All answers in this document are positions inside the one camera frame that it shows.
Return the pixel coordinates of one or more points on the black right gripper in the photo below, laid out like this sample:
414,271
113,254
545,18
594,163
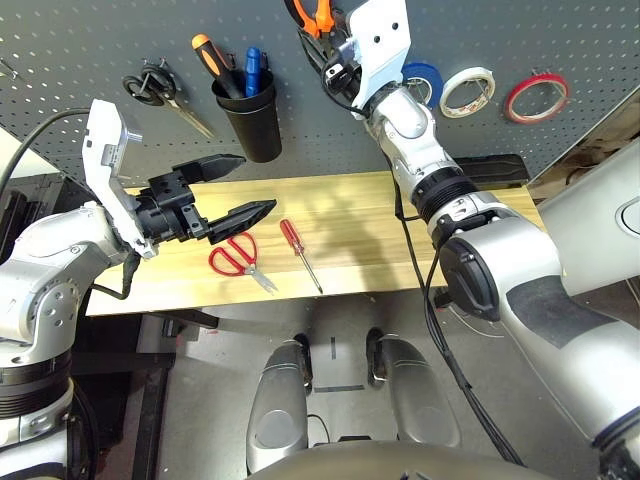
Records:
345,82

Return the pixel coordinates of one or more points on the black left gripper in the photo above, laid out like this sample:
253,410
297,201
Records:
165,210

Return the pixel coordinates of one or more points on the orange black pliers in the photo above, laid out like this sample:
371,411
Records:
309,20

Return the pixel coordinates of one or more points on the red tape roll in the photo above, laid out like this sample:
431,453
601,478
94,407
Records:
510,107

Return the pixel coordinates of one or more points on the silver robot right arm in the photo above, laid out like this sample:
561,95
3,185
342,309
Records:
500,260

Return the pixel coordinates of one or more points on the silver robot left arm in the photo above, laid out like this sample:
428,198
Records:
40,280

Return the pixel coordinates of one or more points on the metal pegboard hook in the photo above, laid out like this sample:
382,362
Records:
7,67
539,75
155,65

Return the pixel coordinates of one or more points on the grey metal pegboard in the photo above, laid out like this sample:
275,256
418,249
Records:
75,50

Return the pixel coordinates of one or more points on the black plastic cup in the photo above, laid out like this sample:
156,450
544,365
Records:
255,130

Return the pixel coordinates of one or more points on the orange black screwdriver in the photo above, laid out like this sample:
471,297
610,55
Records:
210,57

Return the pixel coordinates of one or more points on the blue tape roll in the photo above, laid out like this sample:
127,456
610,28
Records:
430,75

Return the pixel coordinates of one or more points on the white tape roll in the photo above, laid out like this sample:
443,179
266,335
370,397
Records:
447,100

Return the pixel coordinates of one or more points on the black plastic tool case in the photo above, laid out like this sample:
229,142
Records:
500,170

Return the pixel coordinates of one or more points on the silver robot left leg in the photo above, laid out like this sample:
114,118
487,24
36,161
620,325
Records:
275,425

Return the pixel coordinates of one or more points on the silver robot leg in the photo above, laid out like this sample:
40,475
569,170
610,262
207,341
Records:
415,395
275,425

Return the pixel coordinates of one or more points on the silver robot right leg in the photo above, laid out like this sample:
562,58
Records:
415,395

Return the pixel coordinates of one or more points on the grey robot torso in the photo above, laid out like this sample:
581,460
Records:
390,462

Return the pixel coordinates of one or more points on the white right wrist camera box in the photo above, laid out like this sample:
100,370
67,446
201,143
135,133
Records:
380,40

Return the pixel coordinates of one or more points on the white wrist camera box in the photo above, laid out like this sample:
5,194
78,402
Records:
100,150
380,40

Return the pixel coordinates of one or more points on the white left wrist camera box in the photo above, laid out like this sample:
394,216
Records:
100,150

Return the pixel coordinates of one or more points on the white pegboard frame post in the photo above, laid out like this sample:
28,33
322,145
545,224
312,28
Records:
585,135

